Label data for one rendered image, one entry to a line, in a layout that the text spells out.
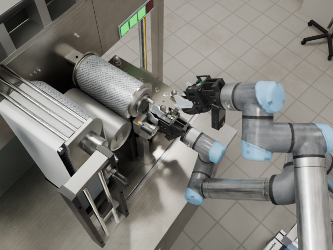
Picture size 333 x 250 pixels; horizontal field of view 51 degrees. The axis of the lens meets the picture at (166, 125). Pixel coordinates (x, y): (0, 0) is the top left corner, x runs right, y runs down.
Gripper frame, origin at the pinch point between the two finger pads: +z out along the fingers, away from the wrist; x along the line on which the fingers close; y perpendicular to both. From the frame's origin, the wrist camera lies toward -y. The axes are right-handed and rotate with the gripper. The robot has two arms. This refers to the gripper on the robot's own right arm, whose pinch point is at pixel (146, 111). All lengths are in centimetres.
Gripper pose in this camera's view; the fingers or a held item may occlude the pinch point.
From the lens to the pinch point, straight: 140.9
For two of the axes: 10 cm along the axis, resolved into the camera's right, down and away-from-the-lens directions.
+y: 0.2, -5.2, -8.6
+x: -5.8, 6.9, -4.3
